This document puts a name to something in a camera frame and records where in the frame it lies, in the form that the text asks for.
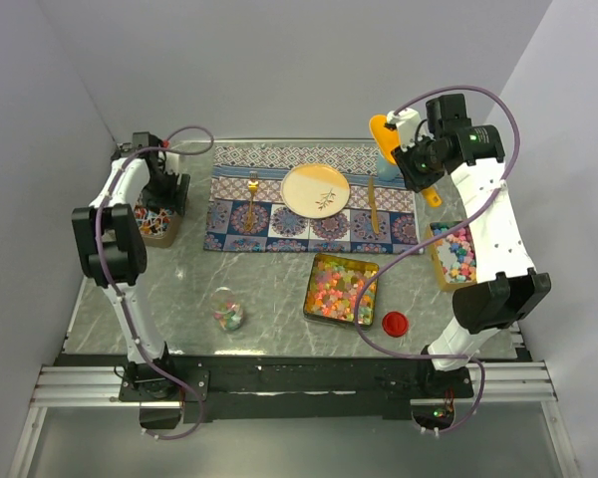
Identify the gold knife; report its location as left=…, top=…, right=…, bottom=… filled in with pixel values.
left=368, top=175, right=380, bottom=236

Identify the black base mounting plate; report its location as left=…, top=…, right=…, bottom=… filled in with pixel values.
left=119, top=356, right=474, bottom=422

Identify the clear glass jar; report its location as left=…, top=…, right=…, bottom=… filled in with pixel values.
left=210, top=287, right=244, bottom=332

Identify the cream and orange plate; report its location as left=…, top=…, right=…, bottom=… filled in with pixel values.
left=280, top=164, right=351, bottom=219

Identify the patterned placemat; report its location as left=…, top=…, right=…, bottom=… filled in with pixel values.
left=203, top=144, right=420, bottom=254

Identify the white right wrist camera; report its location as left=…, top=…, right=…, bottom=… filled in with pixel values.
left=387, top=108, right=422, bottom=150

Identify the red jar lid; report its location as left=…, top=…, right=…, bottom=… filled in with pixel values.
left=382, top=311, right=410, bottom=338

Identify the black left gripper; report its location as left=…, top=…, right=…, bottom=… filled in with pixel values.
left=140, top=169, right=189, bottom=217

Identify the gold fork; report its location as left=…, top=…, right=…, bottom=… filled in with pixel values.
left=244, top=171, right=259, bottom=232

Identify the aluminium frame rail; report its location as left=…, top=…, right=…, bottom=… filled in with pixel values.
left=31, top=357, right=556, bottom=407

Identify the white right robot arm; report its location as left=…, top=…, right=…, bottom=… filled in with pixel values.
left=392, top=86, right=551, bottom=397

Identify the brown box of candies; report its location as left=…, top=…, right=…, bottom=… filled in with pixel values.
left=134, top=190, right=186, bottom=248

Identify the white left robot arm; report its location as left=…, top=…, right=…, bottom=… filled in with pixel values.
left=71, top=131, right=190, bottom=400

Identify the gold tin of opaque candies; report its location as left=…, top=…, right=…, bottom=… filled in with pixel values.
left=427, top=226, right=476, bottom=292

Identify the yellow plastic scoop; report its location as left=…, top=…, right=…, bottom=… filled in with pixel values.
left=368, top=114, right=444, bottom=208

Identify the square tin of translucent candies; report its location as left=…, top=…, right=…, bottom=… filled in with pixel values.
left=303, top=253, right=379, bottom=329

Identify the light blue mug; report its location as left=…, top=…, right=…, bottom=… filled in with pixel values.
left=376, top=153, right=401, bottom=181

